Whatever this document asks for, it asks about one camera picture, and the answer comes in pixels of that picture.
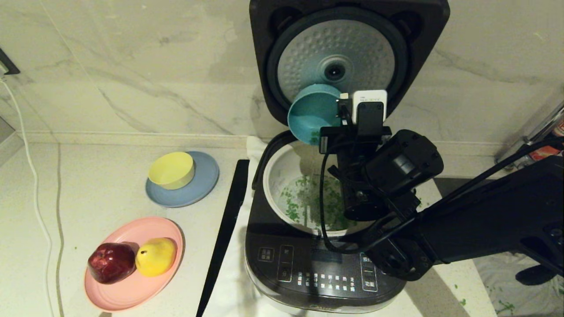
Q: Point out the dark grey rice cooker base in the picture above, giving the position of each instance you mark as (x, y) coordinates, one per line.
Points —
(273, 246)

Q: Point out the yellow pear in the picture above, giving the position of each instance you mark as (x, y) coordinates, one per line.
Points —
(155, 258)

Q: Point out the chopped green vegetables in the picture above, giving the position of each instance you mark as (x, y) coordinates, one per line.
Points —
(304, 198)

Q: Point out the white inner pot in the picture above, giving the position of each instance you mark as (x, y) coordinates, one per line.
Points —
(275, 185)

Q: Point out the dark grey rice cooker lid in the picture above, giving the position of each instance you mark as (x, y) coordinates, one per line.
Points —
(308, 44)

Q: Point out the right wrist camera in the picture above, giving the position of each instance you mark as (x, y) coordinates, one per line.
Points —
(370, 105)

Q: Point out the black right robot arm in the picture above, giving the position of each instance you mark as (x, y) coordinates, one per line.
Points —
(405, 163)

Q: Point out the pink plate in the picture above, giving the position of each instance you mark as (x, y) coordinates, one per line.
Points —
(132, 291)

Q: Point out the red apple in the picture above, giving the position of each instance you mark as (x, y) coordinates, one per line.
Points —
(111, 263)

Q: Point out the white cloth with green bits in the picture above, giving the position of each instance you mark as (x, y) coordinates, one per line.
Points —
(506, 286)

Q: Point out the blue plate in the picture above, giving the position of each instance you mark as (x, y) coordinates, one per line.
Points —
(203, 185)

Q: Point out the chrome faucet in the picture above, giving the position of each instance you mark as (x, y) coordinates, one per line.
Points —
(528, 141)

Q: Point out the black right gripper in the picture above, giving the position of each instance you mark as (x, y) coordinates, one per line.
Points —
(359, 152)

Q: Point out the teal bowl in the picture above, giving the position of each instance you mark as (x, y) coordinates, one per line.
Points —
(308, 114)

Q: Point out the black flat strip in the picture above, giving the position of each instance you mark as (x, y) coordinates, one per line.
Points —
(229, 211)

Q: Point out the yellow bowl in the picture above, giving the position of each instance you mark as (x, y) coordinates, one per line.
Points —
(171, 169)

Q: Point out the small bottle with red label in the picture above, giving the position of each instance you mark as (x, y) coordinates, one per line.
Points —
(548, 152)

